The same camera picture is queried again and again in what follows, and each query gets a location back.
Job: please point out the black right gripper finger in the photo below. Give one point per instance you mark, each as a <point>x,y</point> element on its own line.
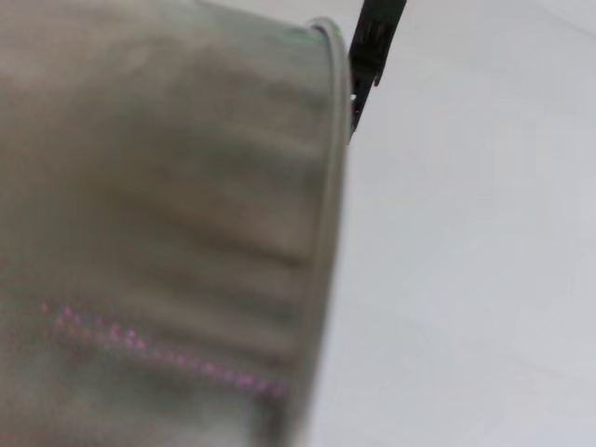
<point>375,42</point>

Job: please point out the translucent plastic measuring cup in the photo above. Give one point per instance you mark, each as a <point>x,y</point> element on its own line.
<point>139,116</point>

